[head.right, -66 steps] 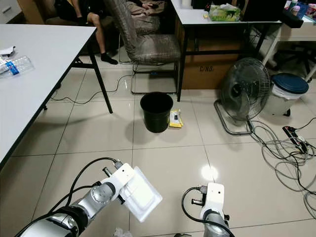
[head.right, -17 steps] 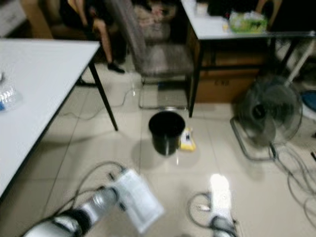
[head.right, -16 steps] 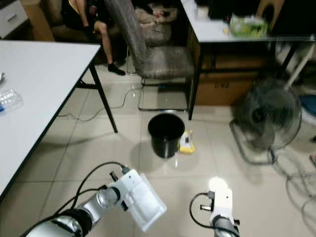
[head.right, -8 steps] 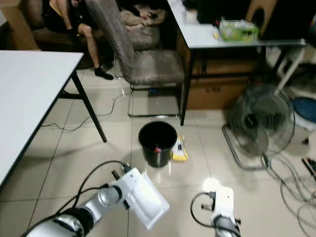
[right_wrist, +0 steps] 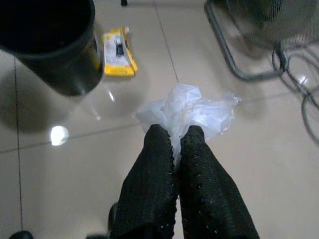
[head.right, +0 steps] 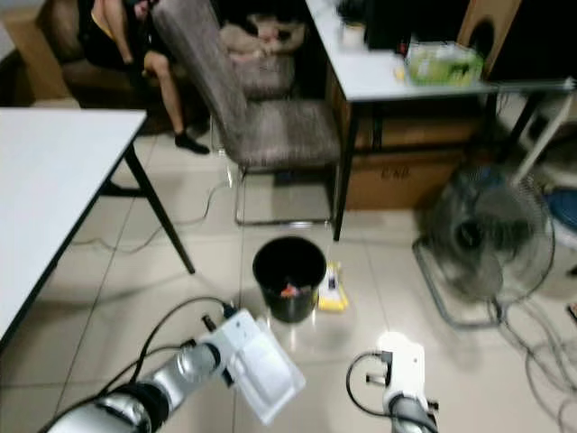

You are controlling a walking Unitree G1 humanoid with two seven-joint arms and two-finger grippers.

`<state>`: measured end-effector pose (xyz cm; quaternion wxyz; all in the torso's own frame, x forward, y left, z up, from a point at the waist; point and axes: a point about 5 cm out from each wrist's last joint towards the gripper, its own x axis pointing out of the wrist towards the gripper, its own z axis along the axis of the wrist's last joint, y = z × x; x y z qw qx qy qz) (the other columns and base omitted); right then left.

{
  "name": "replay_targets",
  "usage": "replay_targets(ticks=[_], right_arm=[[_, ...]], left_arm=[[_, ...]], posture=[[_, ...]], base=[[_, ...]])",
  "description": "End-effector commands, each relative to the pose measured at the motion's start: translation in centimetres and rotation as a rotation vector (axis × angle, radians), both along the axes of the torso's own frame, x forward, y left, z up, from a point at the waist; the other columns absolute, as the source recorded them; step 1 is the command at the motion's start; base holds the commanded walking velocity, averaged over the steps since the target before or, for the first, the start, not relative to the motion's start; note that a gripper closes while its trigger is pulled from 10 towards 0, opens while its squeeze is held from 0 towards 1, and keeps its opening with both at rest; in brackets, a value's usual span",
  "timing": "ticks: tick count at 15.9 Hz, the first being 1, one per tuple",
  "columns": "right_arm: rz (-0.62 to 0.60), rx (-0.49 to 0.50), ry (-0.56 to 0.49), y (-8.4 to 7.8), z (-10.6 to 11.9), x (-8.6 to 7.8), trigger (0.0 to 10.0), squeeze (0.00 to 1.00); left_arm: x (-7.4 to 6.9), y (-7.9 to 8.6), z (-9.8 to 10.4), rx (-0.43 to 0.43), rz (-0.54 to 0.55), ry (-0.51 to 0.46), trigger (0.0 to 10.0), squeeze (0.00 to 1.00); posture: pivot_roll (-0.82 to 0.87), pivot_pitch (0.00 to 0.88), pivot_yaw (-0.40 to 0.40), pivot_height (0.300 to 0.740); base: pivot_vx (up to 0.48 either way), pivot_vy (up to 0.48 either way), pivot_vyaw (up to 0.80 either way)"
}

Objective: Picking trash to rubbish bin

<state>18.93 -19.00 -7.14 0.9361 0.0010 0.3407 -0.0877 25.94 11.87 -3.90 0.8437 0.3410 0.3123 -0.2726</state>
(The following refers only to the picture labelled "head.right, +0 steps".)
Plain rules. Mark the clear plastic tray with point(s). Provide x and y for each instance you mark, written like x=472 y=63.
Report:
x=270 y=379

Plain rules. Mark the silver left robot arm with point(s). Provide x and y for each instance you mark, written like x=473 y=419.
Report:
x=135 y=406

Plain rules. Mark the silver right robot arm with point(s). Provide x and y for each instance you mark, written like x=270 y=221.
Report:
x=410 y=417

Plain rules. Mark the black rubbish bin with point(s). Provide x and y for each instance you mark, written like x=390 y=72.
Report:
x=288 y=262

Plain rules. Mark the yellow white packet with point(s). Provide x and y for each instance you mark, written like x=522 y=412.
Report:
x=334 y=299

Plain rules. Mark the red orange wrapper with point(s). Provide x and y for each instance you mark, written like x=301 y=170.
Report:
x=288 y=290

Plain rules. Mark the black floor fan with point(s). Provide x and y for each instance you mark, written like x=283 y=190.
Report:
x=487 y=234

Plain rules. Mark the brown cardboard box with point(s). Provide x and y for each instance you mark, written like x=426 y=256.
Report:
x=397 y=180

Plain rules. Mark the black table leg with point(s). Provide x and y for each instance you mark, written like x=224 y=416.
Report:
x=158 y=203
x=344 y=180

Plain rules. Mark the blue round container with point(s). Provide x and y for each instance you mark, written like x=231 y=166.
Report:
x=566 y=216

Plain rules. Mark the white slanted stand leg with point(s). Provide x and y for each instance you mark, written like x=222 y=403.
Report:
x=545 y=131

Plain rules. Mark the green tissue box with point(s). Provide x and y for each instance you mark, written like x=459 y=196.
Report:
x=442 y=65

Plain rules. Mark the grey fabric chair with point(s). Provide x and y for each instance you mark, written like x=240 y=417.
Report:
x=266 y=79

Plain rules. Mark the white cup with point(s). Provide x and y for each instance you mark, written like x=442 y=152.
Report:
x=353 y=36

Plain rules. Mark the black monitor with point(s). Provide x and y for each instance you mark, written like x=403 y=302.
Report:
x=415 y=20

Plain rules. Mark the beige cushion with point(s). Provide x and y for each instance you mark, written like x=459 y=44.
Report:
x=252 y=38

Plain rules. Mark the wooden speaker box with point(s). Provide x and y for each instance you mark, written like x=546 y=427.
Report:
x=500 y=18

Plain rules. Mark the brown armchair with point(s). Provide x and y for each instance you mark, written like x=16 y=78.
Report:
x=59 y=36

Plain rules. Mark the seated person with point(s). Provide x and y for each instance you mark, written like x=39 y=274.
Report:
x=108 y=36

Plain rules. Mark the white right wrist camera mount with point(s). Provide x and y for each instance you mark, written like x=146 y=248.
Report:
x=406 y=370

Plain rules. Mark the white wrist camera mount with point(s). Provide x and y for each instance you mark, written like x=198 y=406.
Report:
x=406 y=370
x=239 y=332

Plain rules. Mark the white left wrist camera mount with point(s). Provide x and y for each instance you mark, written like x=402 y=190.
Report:
x=239 y=332

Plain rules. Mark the brown fabric chair chrome frame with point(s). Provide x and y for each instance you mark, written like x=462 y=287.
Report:
x=279 y=126

